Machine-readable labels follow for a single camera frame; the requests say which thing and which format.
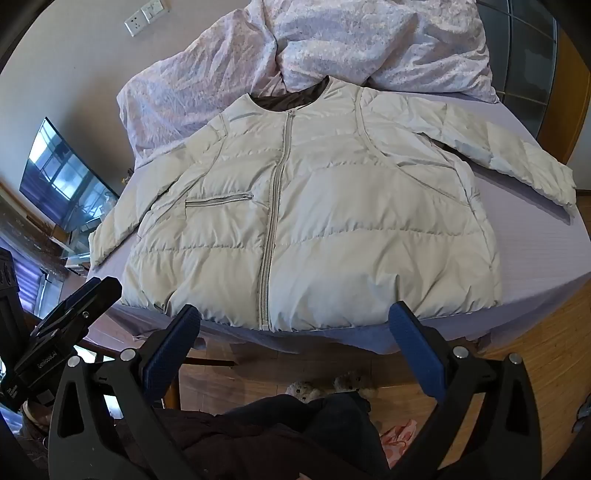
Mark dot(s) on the wooden television cabinet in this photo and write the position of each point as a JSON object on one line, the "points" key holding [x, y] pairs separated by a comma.
{"points": [[41, 249]]}

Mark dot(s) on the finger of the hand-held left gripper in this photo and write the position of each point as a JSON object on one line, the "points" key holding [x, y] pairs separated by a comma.
{"points": [[101, 290], [64, 327]]}

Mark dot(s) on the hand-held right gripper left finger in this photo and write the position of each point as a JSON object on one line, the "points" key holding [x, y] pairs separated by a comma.
{"points": [[171, 341]]}

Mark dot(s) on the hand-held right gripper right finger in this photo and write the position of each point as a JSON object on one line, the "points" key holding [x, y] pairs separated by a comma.
{"points": [[413, 346]]}

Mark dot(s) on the wall-mounted television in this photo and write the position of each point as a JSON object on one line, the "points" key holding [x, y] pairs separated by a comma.
{"points": [[60, 180]]}

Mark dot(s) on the cream puffer jacket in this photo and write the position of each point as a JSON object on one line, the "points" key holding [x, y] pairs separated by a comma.
{"points": [[332, 207]]}

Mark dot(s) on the dark glass grid door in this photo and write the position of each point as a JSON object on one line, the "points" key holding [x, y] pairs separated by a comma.
{"points": [[540, 69]]}

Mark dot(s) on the bed with lilac sheet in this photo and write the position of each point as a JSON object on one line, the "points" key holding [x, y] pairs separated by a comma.
{"points": [[531, 258]]}

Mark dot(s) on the fuzzy grey slipper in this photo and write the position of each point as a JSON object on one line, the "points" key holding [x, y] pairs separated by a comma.
{"points": [[353, 383], [304, 391]]}

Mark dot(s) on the pink floral quilt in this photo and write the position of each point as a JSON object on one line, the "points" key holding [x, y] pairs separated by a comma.
{"points": [[369, 41]]}

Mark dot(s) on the pink patterned cloth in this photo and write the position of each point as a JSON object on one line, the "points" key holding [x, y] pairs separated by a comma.
{"points": [[399, 443]]}

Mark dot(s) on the white wall socket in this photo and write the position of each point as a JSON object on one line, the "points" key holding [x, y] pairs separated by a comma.
{"points": [[135, 26]]}

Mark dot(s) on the person's dark clothed legs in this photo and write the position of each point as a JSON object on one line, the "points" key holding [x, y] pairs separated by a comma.
{"points": [[286, 438]]}

